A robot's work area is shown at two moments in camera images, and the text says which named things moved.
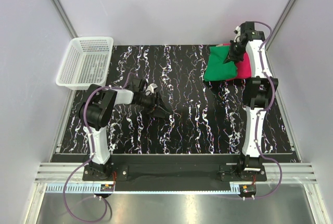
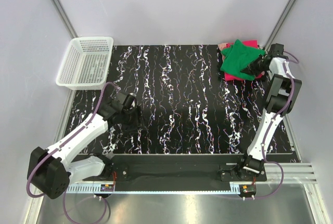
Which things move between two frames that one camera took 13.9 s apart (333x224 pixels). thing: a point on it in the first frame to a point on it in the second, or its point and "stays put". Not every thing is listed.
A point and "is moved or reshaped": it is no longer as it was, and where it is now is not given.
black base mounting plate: x=175 y=169 stays put
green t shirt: x=216 y=69 is moved or reshaped
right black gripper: x=231 y=57 to x=251 y=69
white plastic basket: x=86 y=62 stays put
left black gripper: x=153 y=103 to x=135 y=125
